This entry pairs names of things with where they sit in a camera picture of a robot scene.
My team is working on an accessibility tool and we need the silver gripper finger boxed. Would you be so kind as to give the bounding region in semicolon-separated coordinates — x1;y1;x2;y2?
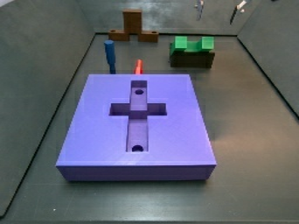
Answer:
230;0;248;25
195;0;204;21

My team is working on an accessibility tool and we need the green U-shaped block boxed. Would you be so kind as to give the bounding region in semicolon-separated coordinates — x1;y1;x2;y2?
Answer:
169;36;214;54

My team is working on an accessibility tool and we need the purple board with cross slot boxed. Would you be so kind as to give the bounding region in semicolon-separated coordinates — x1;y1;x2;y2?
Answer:
56;74;216;181

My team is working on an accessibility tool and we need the brown T-shaped block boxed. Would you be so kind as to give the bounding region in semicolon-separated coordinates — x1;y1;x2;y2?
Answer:
108;9;159;43

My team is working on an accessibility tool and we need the blue cylindrical peg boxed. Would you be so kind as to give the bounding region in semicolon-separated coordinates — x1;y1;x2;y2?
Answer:
104;40;116;74

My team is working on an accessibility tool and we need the red cylindrical peg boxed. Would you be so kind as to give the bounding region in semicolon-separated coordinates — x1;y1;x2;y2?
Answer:
135;59;143;74

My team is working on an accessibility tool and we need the dark grey fixture bracket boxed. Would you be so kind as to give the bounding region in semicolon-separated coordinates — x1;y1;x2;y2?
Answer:
169;44;215;69

